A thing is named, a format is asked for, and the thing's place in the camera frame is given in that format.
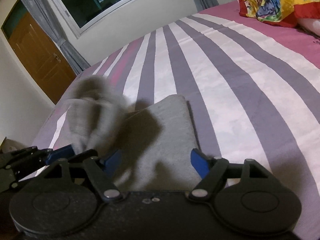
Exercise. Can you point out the grey left curtain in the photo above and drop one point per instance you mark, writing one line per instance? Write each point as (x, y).
(43, 14)

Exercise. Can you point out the striped pink purple bedsheet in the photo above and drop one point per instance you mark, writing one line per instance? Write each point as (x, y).
(253, 90)

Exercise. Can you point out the brown bedside cabinet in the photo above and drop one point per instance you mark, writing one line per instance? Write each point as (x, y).
(9, 145)

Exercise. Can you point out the brown wooden door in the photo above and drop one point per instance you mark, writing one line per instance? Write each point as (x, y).
(37, 52)

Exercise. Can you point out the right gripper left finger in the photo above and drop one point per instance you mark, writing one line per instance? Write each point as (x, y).
(87, 169)

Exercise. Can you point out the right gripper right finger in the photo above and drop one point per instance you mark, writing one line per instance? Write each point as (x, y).
(214, 174)

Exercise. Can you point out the grey pants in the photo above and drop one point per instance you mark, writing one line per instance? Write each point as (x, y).
(155, 142)

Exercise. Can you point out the colourful red yellow pillow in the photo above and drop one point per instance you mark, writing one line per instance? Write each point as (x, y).
(284, 13)

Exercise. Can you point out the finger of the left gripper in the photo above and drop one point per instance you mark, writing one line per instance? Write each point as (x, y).
(19, 164)

